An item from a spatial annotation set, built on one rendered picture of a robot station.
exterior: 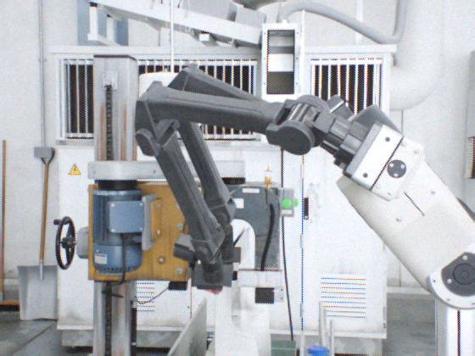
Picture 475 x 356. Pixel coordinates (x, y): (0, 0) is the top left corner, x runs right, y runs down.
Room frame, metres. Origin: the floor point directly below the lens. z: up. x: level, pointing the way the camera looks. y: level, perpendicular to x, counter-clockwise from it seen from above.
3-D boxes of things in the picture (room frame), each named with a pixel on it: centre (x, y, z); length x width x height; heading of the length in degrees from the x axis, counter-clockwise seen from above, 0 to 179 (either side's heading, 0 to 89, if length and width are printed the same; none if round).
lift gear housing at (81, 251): (2.63, 0.50, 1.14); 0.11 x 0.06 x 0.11; 175
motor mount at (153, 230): (2.45, 0.27, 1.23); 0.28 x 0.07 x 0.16; 175
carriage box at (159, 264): (2.63, 0.31, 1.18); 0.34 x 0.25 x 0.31; 85
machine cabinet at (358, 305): (5.78, 0.06, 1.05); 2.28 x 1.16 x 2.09; 85
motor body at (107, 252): (2.39, 0.36, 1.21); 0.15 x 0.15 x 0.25
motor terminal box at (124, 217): (2.30, 0.33, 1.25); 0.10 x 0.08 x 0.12; 110
